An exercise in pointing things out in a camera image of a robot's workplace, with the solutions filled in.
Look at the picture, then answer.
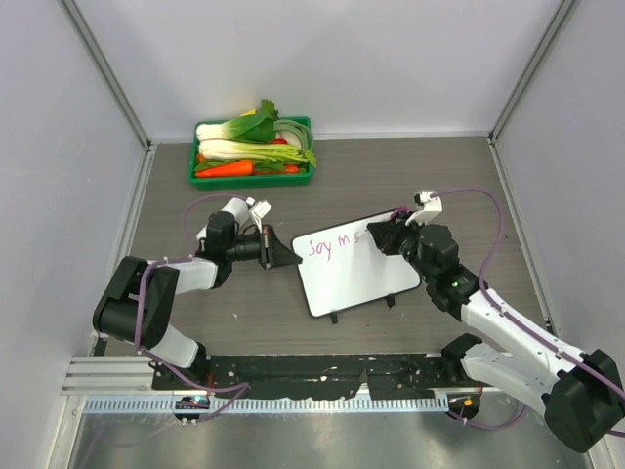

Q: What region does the lower bok choy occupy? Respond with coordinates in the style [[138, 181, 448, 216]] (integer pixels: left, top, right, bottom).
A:
[[197, 139, 317, 167]]

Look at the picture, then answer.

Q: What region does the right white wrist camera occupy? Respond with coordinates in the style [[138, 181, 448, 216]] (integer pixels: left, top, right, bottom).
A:
[[404, 191, 442, 227]]

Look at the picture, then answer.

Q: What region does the green plastic tray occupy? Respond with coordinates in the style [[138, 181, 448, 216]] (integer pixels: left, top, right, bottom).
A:
[[187, 138, 315, 191]]

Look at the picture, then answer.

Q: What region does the small whiteboard with black frame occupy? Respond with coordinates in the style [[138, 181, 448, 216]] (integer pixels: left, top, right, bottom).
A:
[[291, 210, 421, 318]]

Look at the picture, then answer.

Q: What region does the white slotted cable duct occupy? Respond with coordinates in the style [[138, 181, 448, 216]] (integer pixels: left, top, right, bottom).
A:
[[83, 393, 449, 415]]

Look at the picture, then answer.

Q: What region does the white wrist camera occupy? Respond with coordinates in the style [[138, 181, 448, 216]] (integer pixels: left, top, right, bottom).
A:
[[245, 197, 271, 231], [404, 191, 442, 227]]

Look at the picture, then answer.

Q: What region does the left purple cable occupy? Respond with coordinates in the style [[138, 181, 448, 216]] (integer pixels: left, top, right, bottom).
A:
[[134, 193, 251, 422]]

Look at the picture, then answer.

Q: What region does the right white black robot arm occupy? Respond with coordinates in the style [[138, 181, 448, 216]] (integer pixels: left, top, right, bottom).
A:
[[367, 215, 624, 453]]

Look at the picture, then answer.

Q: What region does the pink white marker pen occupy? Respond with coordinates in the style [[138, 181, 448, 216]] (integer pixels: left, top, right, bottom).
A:
[[389, 206, 410, 221]]

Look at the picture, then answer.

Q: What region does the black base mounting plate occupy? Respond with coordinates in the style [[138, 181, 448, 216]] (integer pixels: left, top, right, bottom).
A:
[[150, 352, 502, 401]]

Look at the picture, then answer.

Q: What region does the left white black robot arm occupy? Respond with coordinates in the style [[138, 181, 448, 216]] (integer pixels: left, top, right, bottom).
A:
[[93, 196, 302, 390]]

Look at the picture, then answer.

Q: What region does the bok choy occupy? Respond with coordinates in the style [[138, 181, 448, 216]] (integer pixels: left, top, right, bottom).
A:
[[197, 139, 317, 167], [195, 99, 278, 143]]

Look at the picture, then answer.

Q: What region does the purple cable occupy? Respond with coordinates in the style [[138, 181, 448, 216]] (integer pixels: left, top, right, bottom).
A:
[[134, 193, 251, 422], [432, 187, 625, 431]]

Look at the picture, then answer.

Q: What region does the large orange carrot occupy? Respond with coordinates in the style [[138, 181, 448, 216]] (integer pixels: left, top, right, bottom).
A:
[[194, 160, 254, 179]]

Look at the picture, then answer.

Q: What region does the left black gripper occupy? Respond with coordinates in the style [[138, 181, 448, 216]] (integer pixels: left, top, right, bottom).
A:
[[227, 225, 302, 269]]

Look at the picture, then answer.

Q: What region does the green long beans bundle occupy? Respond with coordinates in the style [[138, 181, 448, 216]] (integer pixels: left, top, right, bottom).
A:
[[273, 119, 314, 150]]

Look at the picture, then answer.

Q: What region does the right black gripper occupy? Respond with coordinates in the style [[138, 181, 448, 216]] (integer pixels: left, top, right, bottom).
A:
[[369, 210, 437, 283]]

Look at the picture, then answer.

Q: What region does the upper bok choy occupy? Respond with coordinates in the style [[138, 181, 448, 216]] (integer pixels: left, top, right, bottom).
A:
[[195, 99, 278, 143]]

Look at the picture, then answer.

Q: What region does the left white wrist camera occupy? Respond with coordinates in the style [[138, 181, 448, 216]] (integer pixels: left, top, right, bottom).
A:
[[245, 197, 271, 231]]

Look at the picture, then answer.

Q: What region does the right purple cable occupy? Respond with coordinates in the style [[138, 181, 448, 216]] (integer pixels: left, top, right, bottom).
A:
[[432, 187, 625, 431]]

